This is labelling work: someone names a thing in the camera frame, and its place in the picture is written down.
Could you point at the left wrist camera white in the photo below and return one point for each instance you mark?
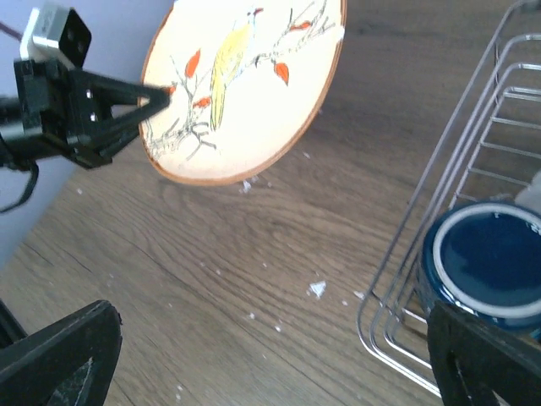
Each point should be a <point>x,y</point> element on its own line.
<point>54,31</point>

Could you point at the dark blue mug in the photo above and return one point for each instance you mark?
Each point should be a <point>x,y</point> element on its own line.
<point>484,257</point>

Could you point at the metal wire dish rack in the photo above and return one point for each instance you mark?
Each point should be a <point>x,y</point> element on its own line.
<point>489,150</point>

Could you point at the bird painted round plate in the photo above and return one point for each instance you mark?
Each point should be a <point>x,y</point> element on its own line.
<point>245,80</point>

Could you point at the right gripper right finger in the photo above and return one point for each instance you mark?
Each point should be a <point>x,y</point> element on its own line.
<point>475,363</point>

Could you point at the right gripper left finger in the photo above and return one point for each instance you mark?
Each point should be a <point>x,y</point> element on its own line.
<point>70,362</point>

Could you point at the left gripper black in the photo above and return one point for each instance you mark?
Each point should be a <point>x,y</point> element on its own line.
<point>85,117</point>

